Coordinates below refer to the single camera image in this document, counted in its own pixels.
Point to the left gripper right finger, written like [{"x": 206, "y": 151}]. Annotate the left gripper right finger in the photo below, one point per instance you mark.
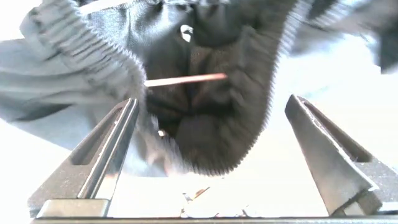
[{"x": 335, "y": 168}]

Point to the black garment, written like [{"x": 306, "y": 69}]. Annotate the black garment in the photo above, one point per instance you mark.
[{"x": 217, "y": 124}]

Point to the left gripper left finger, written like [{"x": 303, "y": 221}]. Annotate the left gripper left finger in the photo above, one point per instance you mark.
[{"x": 90, "y": 168}]

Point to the pink clothes hanger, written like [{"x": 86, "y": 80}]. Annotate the pink clothes hanger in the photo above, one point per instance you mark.
[{"x": 186, "y": 80}]

